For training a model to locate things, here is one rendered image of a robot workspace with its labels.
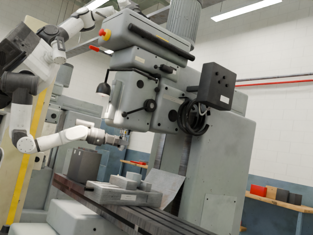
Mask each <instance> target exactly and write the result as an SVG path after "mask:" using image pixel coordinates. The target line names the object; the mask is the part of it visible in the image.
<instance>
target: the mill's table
mask: <svg viewBox="0 0 313 235"><path fill-rule="evenodd" d="M52 185H53V186H54V187H56V188H58V189H59V190H61V191H62V192H64V193H65V194H67V195H68V196H70V197H71V198H73V199H75V200H76V201H78V202H79V203H81V204H83V205H84V206H86V207H87V208H89V209H90V210H92V211H94V212H95V213H97V214H98V215H100V216H101V217H103V218H104V219H106V220H108V221H109V222H111V223H112V224H114V225H116V226H117V227H118V228H120V229H122V230H123V231H125V232H126V233H128V234H129V235H217V234H215V233H213V232H211V231H209V230H206V229H204V228H202V227H199V226H197V225H195V224H193V223H190V222H188V221H186V220H183V219H181V218H179V217H177V216H174V215H172V214H170V213H167V212H165V211H163V210H161V209H158V208H156V207H142V206H125V205H107V204H98V203H96V202H95V201H93V200H91V199H89V198H87V197H86V196H84V192H85V191H84V187H85V186H86V183H79V182H75V181H74V180H72V179H71V178H69V177H68V176H67V174H61V173H54V177H53V181H52Z"/></svg>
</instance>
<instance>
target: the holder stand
mask: <svg viewBox="0 0 313 235"><path fill-rule="evenodd" d="M101 157H102V154H100V153H97V151H96V150H92V149H89V148H84V147H78V148H73V151H72V156H71V160H70V164H69V168H68V173H67V176H68V177H69V178H71V179H72V180H74V181H75V182H79V183H87V181H96V179H97V175H98V170H99V166H100V162H101Z"/></svg>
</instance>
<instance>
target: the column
mask: <svg viewBox="0 0 313 235"><path fill-rule="evenodd" d="M194 106H195V108H196V109H195V110H192V109H191V111H190V115H189V124H190V125H191V124H192V122H193V119H194V116H196V117H197V122H198V117H199V111H198V107H197V106H196V105H195V104H194ZM210 113H211V115H209V116H208V115H207V112H206V120H205V123H204V125H203V127H202V129H201V130H199V131H198V132H200V131H202V130H203V129H204V127H205V125H206V124H208V125H209V128H208V130H207V131H206V133H205V134H203V135H201V136H193V135H189V134H186V133H185V132H183V131H182V130H181V129H180V128H179V131H178V134H177V135H171V134H162V133H155V134H154V138H153V143H152V148H151V152H150V159H149V163H148V168H147V172H146V177H147V175H148V174H149V172H150V171H151V169H152V168H155V169H159V170H162V171H166V172H170V173H174V174H178V175H181V176H185V177H186V178H185V180H184V182H183V184H182V185H181V187H180V189H179V191H178V193H177V194H176V196H175V198H174V199H173V201H172V202H171V203H170V204H169V205H168V206H167V207H166V208H165V209H164V210H163V211H165V212H167V213H170V214H172V215H174V216H177V217H179V218H181V219H183V220H186V221H188V222H190V223H193V224H195V225H197V226H199V227H202V228H204V229H206V230H209V231H211V232H213V233H215V234H217V235H239V230H240V224H241V218H242V212H243V206H244V200H245V192H246V186H247V180H248V174H249V168H250V162H251V156H252V148H253V142H254V136H255V130H256V122H255V121H253V120H250V119H248V118H245V117H243V116H241V115H238V114H236V113H233V112H231V111H219V110H216V109H214V108H211V109H210ZM197 122H196V124H197ZM196 124H195V126H194V127H193V128H192V129H194V128H195V127H196ZM146 177H145V178H146Z"/></svg>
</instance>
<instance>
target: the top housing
mask: <svg viewBox="0 0 313 235"><path fill-rule="evenodd" d="M130 23H133V24H135V25H136V26H138V27H140V28H142V29H144V30H146V31H148V32H150V33H152V34H154V35H155V36H157V37H159V38H161V39H163V40H165V41H167V42H169V43H171V44H173V45H174V46H177V47H178V48H180V49H182V50H184V51H186V52H188V53H190V48H191V44H190V42H188V41H186V40H185V39H183V38H181V37H179V36H177V35H176V34H174V33H172V32H170V31H169V30H167V29H165V28H163V27H161V26H159V25H157V24H156V23H154V22H152V21H150V20H149V19H147V18H145V17H143V16H141V15H140V14H138V13H136V12H134V11H132V10H131V9H129V8H125V9H123V10H121V11H119V12H118V13H116V14H114V15H112V16H110V17H108V18H106V19H104V20H103V22H102V27H101V29H102V28H103V29H104V30H105V29H109V30H111V36H110V38H109V39H108V40H107V41H105V40H103V39H102V36H99V39H98V44H99V46H101V47H103V48H106V49H108V50H111V51H113V52H115V51H118V50H121V49H124V48H128V47H131V46H138V47H140V48H142V49H144V50H146V51H148V52H150V53H153V54H155V55H157V56H159V57H161V58H163V59H165V60H167V61H170V62H172V63H174V64H176V65H178V66H180V67H183V68H185V67H186V66H187V63H188V59H186V58H184V57H182V56H178V54H176V53H174V52H172V51H170V50H168V49H166V48H164V47H162V46H160V45H158V44H156V43H154V42H152V41H150V40H148V39H146V38H142V36H141V35H139V34H137V33H134V32H132V31H130V30H128V25H129V24H130Z"/></svg>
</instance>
